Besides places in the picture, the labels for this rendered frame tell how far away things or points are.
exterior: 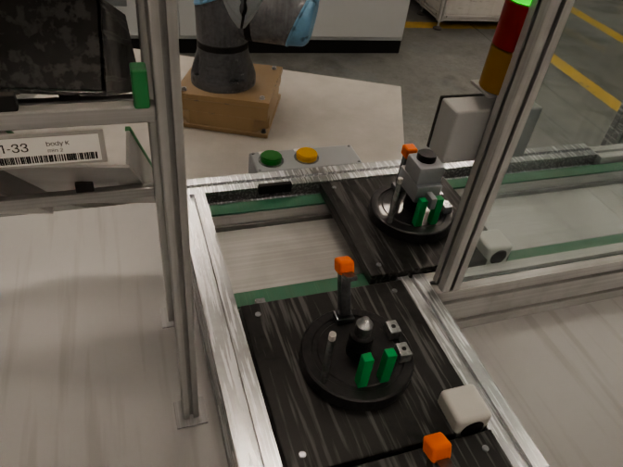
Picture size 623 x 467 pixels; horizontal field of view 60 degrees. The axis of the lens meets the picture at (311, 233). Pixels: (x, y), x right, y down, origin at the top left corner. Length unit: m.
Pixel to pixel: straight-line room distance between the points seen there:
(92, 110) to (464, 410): 0.49
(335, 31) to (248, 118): 2.80
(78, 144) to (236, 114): 0.85
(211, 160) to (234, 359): 0.60
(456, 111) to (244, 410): 0.42
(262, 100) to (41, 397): 0.76
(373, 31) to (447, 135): 3.47
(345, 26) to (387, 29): 0.32
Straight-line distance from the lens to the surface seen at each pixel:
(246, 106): 1.26
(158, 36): 0.42
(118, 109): 0.45
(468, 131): 0.69
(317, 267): 0.88
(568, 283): 0.99
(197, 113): 1.30
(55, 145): 0.46
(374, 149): 1.31
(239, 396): 0.67
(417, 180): 0.85
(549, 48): 0.65
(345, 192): 0.95
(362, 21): 4.08
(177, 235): 0.53
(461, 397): 0.68
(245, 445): 0.64
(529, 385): 0.90
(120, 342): 0.86
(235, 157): 1.22
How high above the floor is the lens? 1.52
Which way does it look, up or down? 40 degrees down
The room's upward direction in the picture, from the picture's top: 8 degrees clockwise
